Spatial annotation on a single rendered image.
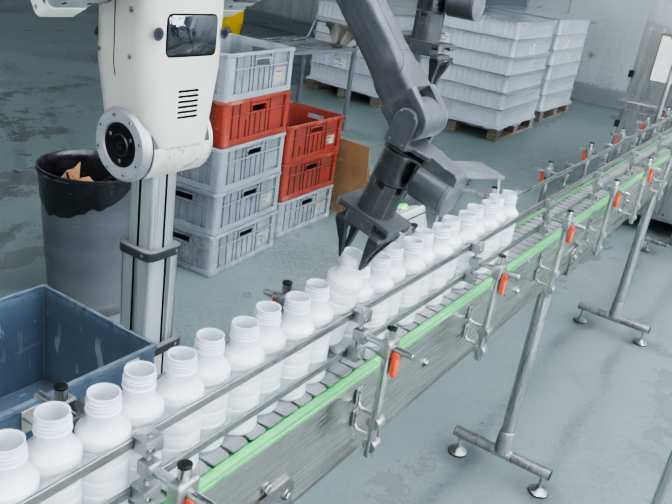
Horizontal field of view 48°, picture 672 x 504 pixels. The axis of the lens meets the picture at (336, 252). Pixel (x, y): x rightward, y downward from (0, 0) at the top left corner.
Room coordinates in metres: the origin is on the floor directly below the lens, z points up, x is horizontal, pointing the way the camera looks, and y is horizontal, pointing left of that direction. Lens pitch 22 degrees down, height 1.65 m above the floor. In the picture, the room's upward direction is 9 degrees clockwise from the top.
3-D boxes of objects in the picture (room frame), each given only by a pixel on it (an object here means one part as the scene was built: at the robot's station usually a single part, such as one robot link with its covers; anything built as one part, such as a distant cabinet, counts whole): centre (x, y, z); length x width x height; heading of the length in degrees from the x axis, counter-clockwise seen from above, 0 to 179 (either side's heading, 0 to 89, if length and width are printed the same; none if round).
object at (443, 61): (1.55, -0.13, 1.43); 0.07 x 0.07 x 0.09; 59
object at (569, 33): (9.69, -1.98, 0.59); 1.25 x 1.03 x 1.17; 150
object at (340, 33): (6.65, 0.23, 0.85); 0.36 x 0.12 x 0.27; 59
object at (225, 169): (3.76, 0.66, 0.55); 0.61 x 0.41 x 0.22; 156
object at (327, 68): (9.06, -0.11, 0.50); 1.23 x 1.05 x 1.00; 148
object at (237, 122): (3.77, 0.66, 0.78); 0.61 x 0.41 x 0.22; 156
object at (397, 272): (1.24, -0.10, 1.08); 0.06 x 0.06 x 0.17
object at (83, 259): (2.99, 1.06, 0.32); 0.45 x 0.45 x 0.64
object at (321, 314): (1.04, 0.02, 1.08); 0.06 x 0.06 x 0.17
